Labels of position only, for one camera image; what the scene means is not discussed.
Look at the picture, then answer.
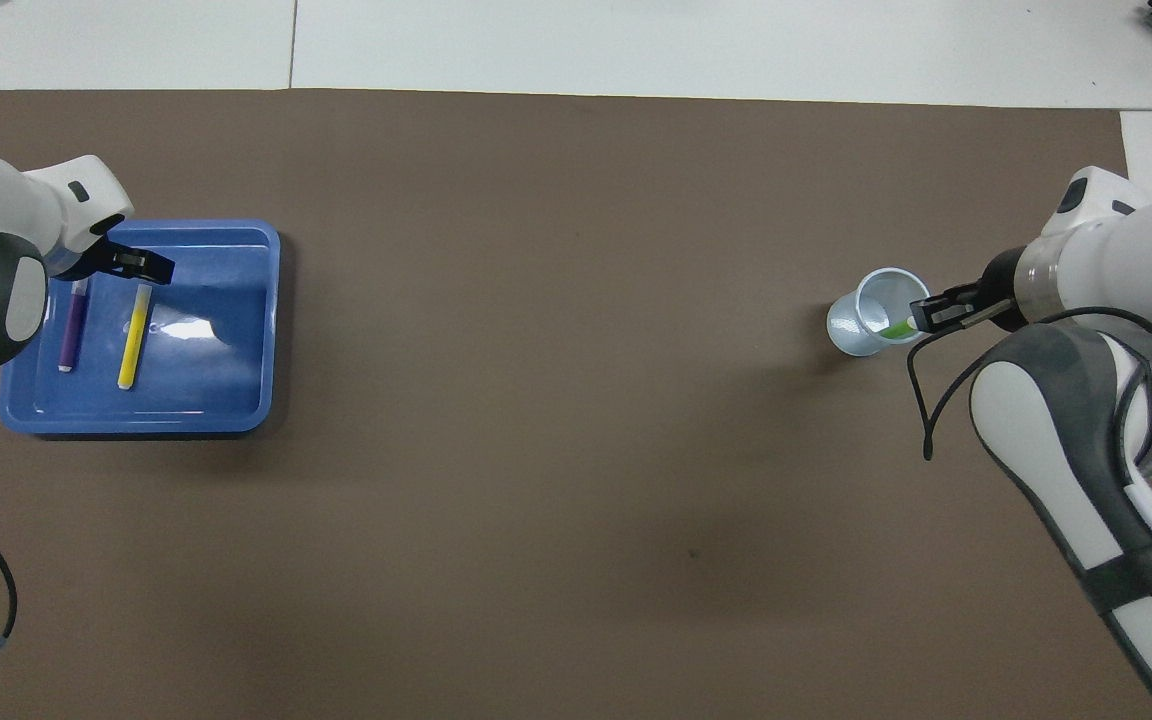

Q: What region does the translucent plastic cup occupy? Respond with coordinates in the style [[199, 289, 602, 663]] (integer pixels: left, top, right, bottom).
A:
[[826, 267, 934, 358]]

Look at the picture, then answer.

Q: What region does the blue plastic tray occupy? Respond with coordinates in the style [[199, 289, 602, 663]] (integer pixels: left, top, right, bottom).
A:
[[0, 220, 282, 438]]

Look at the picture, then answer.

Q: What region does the purple pen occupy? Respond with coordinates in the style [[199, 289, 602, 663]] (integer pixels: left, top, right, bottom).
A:
[[58, 278, 92, 373]]

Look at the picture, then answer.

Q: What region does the brown table mat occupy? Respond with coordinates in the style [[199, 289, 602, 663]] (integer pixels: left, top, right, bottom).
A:
[[0, 88, 1152, 720]]

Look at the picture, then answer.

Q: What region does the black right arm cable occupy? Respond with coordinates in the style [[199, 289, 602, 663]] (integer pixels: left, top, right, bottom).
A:
[[908, 300, 1152, 476]]

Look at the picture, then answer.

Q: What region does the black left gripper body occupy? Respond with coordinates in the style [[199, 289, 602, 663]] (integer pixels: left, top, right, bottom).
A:
[[61, 242, 119, 279]]

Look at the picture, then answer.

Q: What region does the yellow pen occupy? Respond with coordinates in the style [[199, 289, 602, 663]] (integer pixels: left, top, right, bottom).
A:
[[117, 283, 154, 390]]

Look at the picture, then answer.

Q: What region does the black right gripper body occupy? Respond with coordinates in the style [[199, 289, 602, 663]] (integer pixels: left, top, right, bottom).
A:
[[981, 245, 1032, 333]]

